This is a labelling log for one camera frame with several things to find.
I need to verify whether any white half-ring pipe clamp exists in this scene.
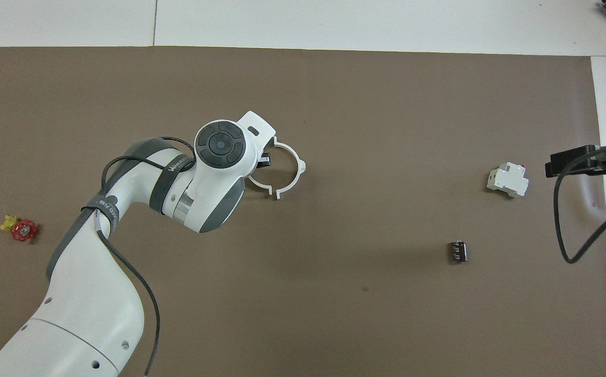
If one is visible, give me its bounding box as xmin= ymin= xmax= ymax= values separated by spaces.
xmin=273 ymin=136 xmax=307 ymax=201
xmin=248 ymin=174 xmax=274 ymax=197

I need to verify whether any white circuit breaker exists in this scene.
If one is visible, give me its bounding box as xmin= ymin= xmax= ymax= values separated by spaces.
xmin=486 ymin=162 xmax=530 ymax=198

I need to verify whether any brown table mat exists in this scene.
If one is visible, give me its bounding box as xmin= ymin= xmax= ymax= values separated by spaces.
xmin=0 ymin=46 xmax=606 ymax=377

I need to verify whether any small black connector block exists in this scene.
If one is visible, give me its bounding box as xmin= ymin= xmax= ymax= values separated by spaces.
xmin=449 ymin=240 xmax=469 ymax=265

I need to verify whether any red handwheel yellow valve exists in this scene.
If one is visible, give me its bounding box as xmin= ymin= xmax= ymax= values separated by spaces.
xmin=0 ymin=214 xmax=38 ymax=242

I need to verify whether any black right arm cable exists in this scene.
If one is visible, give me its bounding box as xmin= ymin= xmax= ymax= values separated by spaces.
xmin=553 ymin=146 xmax=606 ymax=264

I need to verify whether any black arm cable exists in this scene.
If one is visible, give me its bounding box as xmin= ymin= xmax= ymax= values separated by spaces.
xmin=553 ymin=146 xmax=606 ymax=264
xmin=93 ymin=136 xmax=199 ymax=377

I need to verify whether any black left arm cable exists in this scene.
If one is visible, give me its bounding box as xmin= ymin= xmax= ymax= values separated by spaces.
xmin=93 ymin=136 xmax=199 ymax=377

